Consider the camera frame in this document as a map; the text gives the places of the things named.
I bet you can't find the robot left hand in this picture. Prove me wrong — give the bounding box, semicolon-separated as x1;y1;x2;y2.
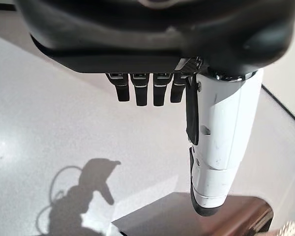
14;0;295;217

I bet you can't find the glossy brown stool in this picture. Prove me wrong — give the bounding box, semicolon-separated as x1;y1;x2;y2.
110;191;273;236

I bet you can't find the cream wicker basket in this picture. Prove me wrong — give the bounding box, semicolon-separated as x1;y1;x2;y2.
275;220;295;236

